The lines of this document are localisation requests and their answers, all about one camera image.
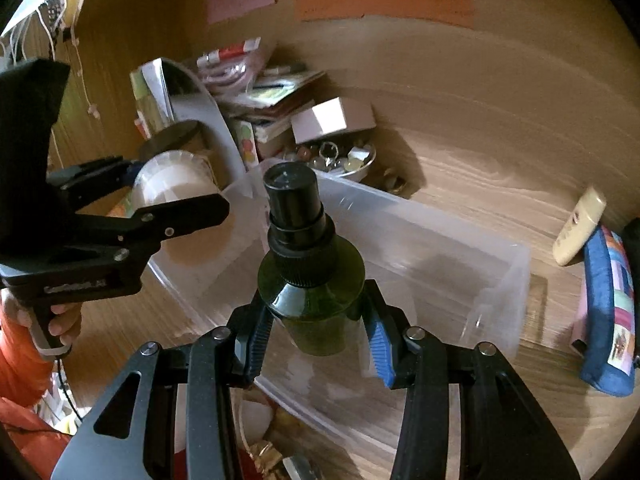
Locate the dark green spray bottle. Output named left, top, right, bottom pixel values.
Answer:
left=257, top=162, right=366, bottom=356

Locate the person's left hand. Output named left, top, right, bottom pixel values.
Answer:
left=1, top=289, right=82, bottom=344

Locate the brown mug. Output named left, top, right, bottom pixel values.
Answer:
left=138, top=119, right=203, bottom=162

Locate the white paper receipt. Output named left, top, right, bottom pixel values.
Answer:
left=129, top=58, right=175, bottom=134

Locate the blue patchwork pouch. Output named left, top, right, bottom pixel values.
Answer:
left=580, top=226, right=636, bottom=398

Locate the white bookend stand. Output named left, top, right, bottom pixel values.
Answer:
left=156, top=58, right=246, bottom=188

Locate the fruit pattern box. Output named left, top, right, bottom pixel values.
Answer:
left=230, top=119, right=259, bottom=170

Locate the clear plastic storage bin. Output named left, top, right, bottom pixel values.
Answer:
left=150, top=168, right=530, bottom=456

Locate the stack of books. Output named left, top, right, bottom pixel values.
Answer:
left=216, top=70, right=326, bottom=144

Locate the cream lotion bottle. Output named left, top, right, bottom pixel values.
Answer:
left=552, top=185, right=606, bottom=266

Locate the bowl of beads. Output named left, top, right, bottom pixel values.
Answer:
left=281, top=138, right=378, bottom=182

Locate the small pink white box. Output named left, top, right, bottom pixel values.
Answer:
left=291, top=98, right=376, bottom=144

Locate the pink coiled cable pack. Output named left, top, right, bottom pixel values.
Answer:
left=195, top=37, right=273, bottom=94

